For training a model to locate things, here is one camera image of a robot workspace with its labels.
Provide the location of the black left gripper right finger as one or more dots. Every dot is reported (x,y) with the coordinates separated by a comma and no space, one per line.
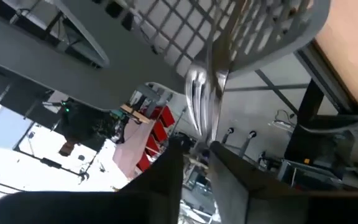
(275,208)

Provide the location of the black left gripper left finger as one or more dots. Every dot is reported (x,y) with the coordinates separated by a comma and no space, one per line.
(104,208)

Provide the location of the grey mesh silverware basket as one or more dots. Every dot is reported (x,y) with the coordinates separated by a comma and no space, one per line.
(129,71)

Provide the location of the silver fork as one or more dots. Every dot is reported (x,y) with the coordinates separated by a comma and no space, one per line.
(207,93)

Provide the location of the black aluminium table frame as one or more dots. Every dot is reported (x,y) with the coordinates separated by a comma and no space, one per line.
(309,124)

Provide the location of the red plastic storage bin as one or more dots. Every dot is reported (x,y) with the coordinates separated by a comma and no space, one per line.
(143,162)
(152,145)
(159,131)
(167,115)

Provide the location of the wooden shelf board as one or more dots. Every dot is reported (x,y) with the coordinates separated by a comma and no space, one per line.
(135,114)

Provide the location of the grey metal leg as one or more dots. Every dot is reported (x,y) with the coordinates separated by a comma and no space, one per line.
(248,143)
(228,135)

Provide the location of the pink cover cloth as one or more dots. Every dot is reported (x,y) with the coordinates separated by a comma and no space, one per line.
(132,146)

